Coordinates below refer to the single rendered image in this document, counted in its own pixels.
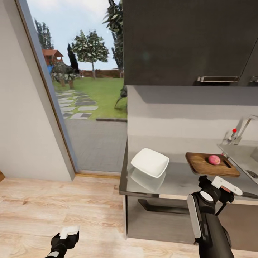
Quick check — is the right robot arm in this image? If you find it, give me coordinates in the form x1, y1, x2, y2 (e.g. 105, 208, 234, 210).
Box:
187, 175, 243, 258

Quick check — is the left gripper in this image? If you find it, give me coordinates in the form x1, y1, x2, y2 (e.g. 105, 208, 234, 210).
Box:
51, 232, 79, 251

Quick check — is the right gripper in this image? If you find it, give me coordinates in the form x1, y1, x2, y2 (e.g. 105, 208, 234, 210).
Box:
198, 175, 234, 205

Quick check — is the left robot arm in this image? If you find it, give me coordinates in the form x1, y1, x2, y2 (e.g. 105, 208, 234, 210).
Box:
45, 226, 81, 258

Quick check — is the cutting board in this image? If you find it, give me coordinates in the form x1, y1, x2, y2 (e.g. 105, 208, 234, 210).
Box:
186, 152, 241, 177

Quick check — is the vidalia onion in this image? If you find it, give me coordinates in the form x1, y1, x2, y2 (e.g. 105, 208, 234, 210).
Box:
208, 156, 220, 165

